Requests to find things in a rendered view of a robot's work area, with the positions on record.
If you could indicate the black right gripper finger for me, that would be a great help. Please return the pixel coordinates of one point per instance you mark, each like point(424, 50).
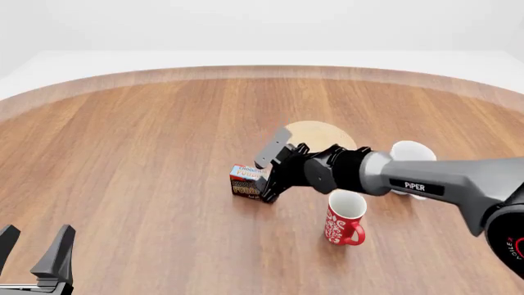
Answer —
point(262, 187)

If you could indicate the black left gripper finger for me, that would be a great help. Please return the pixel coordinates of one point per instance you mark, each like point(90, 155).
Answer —
point(7, 242)
point(55, 256)

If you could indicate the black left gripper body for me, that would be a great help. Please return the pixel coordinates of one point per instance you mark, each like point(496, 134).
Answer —
point(37, 289)

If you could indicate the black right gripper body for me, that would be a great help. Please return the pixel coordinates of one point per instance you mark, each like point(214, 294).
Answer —
point(288, 172)

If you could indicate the chocolate pudding box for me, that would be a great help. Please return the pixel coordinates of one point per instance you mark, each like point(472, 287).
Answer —
point(242, 181)

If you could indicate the grey and black right robot arm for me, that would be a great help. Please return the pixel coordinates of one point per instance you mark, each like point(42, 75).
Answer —
point(425, 181)

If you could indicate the round tan plate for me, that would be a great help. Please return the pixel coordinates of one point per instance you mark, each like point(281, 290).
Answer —
point(319, 136)

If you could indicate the red patterned mug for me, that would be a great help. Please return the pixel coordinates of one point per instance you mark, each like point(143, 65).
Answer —
point(341, 219)

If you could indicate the white mug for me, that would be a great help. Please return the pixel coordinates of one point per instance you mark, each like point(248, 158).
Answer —
point(411, 151)

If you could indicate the small flat grey mount plate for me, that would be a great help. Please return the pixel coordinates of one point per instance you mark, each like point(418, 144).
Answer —
point(271, 149)

